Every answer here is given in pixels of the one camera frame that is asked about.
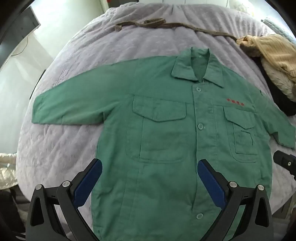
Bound cream cloth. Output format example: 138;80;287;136
0;152;18;189

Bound dark monitor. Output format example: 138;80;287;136
14;6;41;40

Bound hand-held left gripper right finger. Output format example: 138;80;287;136
198;159;274;241

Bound lavender quilted bedspread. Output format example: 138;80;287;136
15;2;296;241

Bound black garment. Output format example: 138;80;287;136
253;56;296;117

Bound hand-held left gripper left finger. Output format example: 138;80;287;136
25;158;103;241

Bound grey ribbed pillow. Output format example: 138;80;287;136
261;18;292;39

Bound green work jacket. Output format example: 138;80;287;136
31;46;296;241

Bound cream knitted garment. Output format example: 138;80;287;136
261;58;296;102

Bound brown fabric belt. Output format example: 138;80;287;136
114;19;241;41

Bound pile of tan clothes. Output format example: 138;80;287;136
236;34;296;79

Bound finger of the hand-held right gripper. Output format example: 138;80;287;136
273;151;296;180

